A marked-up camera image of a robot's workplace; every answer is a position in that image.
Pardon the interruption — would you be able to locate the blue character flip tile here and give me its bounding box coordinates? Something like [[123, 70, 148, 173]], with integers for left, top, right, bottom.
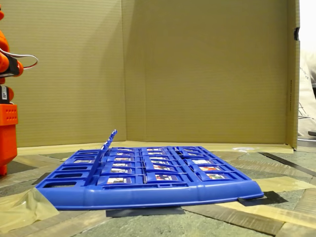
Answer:
[[101, 132, 115, 160], [104, 130, 118, 155]]

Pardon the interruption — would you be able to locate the Sir Stretch flip tile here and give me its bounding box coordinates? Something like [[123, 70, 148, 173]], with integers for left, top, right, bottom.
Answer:
[[101, 166, 136, 175]]

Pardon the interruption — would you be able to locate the red card tile Leo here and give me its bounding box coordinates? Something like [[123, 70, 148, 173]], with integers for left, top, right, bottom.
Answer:
[[94, 138, 110, 172]]

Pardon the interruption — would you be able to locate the red card tile Lucia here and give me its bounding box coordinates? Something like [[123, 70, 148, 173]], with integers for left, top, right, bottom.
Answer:
[[90, 142, 107, 179]]

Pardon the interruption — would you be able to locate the red card tile Raphael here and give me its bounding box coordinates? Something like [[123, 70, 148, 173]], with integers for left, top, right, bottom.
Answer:
[[86, 146, 104, 186]]

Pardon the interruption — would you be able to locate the blue plastic game board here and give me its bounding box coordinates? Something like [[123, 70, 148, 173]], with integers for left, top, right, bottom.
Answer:
[[36, 145, 265, 211]]

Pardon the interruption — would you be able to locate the brown cardboard backdrop box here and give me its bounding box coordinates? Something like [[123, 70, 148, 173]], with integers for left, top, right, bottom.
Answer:
[[0, 0, 301, 157]]

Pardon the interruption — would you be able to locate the small black tape piece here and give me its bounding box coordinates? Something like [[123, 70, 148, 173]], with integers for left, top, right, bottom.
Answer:
[[32, 172, 50, 185]]

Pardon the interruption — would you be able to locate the long black tape strip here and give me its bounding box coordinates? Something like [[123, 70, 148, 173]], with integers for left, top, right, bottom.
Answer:
[[259, 152, 316, 177]]

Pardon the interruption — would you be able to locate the glossy beige tape patch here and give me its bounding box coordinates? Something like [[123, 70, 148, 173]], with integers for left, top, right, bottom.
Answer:
[[256, 176, 316, 193]]

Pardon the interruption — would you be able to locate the person in white t-shirt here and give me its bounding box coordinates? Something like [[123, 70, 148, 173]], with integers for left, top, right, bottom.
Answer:
[[298, 49, 316, 137]]

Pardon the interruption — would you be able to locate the grey round tray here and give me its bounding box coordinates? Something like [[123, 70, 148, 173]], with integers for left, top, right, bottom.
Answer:
[[297, 137, 316, 149]]

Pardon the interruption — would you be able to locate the crumpled beige tape piece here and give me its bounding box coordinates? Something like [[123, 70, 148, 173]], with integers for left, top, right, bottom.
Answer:
[[0, 187, 60, 233]]

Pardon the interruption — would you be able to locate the white servo cable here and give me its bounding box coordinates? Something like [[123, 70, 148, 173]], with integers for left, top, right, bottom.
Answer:
[[0, 48, 40, 71]]

